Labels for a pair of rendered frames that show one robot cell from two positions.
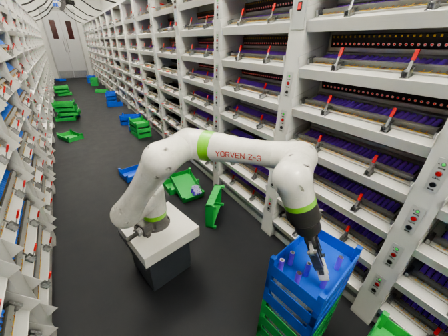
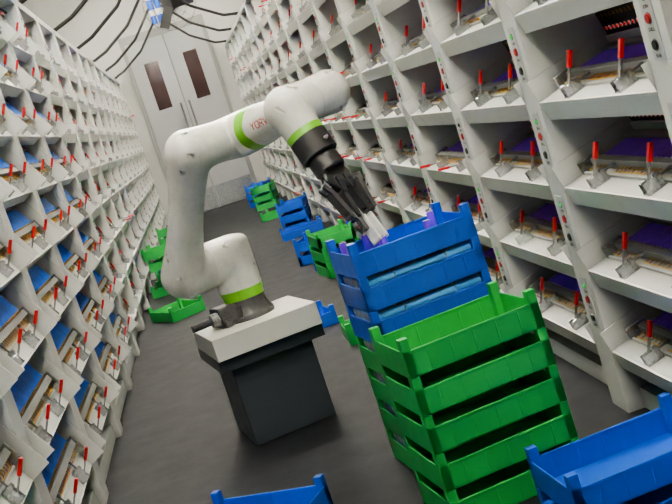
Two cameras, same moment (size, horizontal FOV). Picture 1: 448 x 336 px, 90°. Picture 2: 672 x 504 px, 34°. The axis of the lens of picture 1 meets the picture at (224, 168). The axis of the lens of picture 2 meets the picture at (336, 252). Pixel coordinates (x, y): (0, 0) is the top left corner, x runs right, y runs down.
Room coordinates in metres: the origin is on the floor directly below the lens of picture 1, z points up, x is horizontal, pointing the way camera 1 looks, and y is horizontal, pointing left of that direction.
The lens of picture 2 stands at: (-1.71, -1.43, 0.89)
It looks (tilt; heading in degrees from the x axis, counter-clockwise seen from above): 8 degrees down; 29
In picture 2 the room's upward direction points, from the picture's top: 18 degrees counter-clockwise
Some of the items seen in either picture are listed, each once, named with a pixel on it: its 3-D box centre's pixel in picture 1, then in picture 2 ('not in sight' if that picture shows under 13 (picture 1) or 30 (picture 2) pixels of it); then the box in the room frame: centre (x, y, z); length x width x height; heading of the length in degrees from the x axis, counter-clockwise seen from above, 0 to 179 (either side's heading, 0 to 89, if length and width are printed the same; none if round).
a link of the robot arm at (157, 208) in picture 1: (150, 201); (230, 267); (0.92, 0.37, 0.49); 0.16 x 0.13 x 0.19; 155
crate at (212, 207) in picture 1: (215, 205); not in sight; (1.41, 0.06, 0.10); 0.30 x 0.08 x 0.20; 169
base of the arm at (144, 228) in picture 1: (147, 225); (230, 313); (0.88, 0.39, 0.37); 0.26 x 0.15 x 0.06; 145
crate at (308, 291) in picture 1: (315, 259); (399, 238); (0.57, -0.35, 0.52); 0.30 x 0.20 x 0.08; 133
